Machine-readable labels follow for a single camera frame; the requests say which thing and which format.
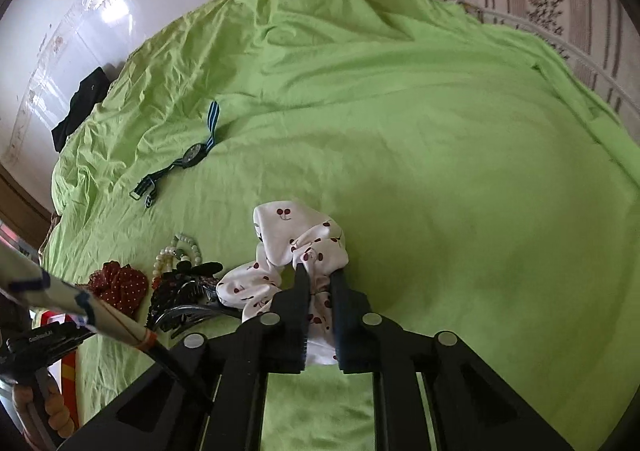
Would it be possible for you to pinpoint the red jewelry tray box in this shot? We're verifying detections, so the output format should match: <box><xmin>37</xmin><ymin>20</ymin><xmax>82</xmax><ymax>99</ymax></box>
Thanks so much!
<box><xmin>1</xmin><ymin>245</ymin><xmax>162</xmax><ymax>353</ymax></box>

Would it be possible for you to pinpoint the white cherry print scrunchie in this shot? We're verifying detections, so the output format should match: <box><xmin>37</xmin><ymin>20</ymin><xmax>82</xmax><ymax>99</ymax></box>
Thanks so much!
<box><xmin>216</xmin><ymin>200</ymin><xmax>348</xmax><ymax>365</ymax></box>

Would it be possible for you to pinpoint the black hair claw clip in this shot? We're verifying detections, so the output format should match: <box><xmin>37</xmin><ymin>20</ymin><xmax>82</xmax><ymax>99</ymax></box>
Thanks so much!
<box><xmin>145</xmin><ymin>261</ymin><xmax>241</xmax><ymax>339</ymax></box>

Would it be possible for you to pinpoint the left hand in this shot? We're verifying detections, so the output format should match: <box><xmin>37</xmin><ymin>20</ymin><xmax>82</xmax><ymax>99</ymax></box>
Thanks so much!
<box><xmin>12</xmin><ymin>374</ymin><xmax>75</xmax><ymax>450</ymax></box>

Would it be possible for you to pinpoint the red polka dot scrunchie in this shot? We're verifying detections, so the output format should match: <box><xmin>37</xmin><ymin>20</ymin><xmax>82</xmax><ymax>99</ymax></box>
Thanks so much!
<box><xmin>86</xmin><ymin>261</ymin><xmax>149</xmax><ymax>319</ymax></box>

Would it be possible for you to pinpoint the green bed sheet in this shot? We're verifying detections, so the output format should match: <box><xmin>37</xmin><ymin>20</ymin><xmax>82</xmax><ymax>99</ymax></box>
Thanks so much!
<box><xmin>43</xmin><ymin>0</ymin><xmax>639</xmax><ymax>450</ymax></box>

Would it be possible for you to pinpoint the black garment on bed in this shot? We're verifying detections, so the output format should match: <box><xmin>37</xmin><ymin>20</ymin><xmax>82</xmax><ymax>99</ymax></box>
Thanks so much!
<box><xmin>51</xmin><ymin>67</ymin><xmax>111</xmax><ymax>153</ymax></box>

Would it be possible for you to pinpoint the white pearl bead bracelet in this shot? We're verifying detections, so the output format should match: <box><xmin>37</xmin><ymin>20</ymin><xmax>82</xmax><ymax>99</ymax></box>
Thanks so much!
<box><xmin>150</xmin><ymin>233</ymin><xmax>203</xmax><ymax>282</ymax></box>

